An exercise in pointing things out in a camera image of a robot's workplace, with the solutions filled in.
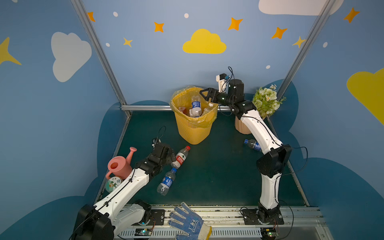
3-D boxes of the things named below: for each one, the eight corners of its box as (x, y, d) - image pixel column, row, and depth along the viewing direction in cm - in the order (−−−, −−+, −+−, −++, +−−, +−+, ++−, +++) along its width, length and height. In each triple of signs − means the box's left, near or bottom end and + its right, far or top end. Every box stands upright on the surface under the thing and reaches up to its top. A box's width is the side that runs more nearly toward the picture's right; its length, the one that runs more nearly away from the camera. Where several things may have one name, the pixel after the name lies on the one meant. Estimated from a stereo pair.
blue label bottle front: (156, 193, 82) (155, 190, 79) (170, 168, 92) (169, 165, 89) (165, 197, 81) (164, 195, 78) (178, 171, 90) (178, 168, 88)
